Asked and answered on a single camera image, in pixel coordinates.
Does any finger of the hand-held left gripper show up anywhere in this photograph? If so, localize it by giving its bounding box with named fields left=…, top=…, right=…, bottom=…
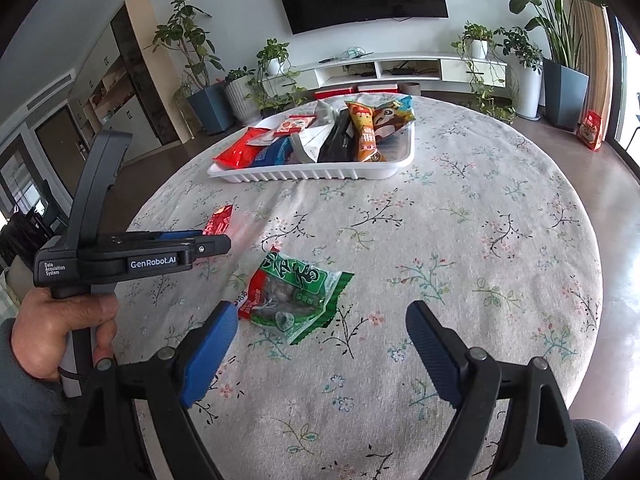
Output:
left=82, top=234, right=232, bottom=261
left=102, top=230, right=206, bottom=242

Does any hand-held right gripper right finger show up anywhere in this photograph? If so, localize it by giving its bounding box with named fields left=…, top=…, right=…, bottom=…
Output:
left=406, top=300, right=586, bottom=480

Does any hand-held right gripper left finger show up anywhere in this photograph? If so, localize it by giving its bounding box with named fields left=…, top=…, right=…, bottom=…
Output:
left=60, top=301, right=238, bottom=480

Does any small red snack packet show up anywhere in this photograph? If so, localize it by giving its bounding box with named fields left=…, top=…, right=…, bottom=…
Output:
left=202, top=204, right=235, bottom=237

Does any green snack packet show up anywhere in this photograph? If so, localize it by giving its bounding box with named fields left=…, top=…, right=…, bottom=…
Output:
left=237, top=246, right=355, bottom=346

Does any large red snack packet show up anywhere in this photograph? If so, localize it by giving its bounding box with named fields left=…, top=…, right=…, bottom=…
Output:
left=212, top=127, right=276, bottom=168

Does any blue snack packet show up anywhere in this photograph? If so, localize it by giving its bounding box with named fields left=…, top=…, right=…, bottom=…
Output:
left=247, top=137, right=296, bottom=167

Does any white plastic tray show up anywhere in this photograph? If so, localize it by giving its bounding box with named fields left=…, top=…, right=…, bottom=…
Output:
left=207, top=105, right=417, bottom=183

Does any silver white snack packet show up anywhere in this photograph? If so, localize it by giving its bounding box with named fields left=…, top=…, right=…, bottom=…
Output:
left=290, top=100, right=341, bottom=165

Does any red white snack packet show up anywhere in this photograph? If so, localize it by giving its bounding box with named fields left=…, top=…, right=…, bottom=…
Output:
left=272, top=115, right=318, bottom=136

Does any black snack packet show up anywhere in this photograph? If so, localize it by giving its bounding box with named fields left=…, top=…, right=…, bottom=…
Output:
left=317, top=110, right=353, bottom=163

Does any orange snack packet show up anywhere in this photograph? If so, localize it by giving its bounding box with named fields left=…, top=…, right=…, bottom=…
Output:
left=345, top=101, right=388, bottom=163

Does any cartoon animal snack packet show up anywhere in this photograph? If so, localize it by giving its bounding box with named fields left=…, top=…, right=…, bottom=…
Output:
left=372, top=95, right=417, bottom=143

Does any person's left forearm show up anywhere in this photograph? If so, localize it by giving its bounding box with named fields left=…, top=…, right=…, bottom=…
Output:
left=0, top=317, right=76, bottom=480

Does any person's left hand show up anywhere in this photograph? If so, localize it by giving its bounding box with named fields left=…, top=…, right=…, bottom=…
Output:
left=12, top=287, right=118, bottom=381

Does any brown door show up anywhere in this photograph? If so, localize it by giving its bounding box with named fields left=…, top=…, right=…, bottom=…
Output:
left=35, top=102, right=93, bottom=181

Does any small-leaved tree in blue pot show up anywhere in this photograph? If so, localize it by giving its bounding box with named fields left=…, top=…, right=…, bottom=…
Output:
left=152, top=0, right=236, bottom=136

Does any plant in white ribbed pot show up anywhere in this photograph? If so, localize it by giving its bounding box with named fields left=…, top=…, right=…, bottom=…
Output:
left=222, top=67, right=261, bottom=126

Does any white air vent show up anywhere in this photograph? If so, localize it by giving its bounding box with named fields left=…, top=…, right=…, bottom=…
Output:
left=26, top=72, right=77, bottom=109

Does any grey fabric chair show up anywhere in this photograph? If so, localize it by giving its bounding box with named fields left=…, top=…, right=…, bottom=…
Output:
left=570, top=417, right=623, bottom=480

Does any trailing plant in white pot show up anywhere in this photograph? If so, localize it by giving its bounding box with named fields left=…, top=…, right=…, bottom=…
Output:
left=245, top=38, right=308, bottom=118
left=451, top=22, right=518, bottom=123

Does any red paper bag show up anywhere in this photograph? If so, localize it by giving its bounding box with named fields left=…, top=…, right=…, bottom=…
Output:
left=576, top=110, right=604, bottom=152

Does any plant in tall white pot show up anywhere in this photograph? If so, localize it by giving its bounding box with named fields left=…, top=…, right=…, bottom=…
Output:
left=495, top=26, right=543, bottom=121

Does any white television cabinet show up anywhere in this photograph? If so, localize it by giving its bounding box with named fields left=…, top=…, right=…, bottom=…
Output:
left=285, top=51, right=508, bottom=92

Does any broad-leaved plant in blue pot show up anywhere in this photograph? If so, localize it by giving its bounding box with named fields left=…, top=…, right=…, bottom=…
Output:
left=480, top=0, right=608, bottom=128

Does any beige curtain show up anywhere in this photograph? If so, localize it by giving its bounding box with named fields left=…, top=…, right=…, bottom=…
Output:
left=560, top=0, right=613, bottom=141

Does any built-in wall cabinet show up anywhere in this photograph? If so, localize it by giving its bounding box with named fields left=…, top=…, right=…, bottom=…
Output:
left=67, top=0, right=193, bottom=166

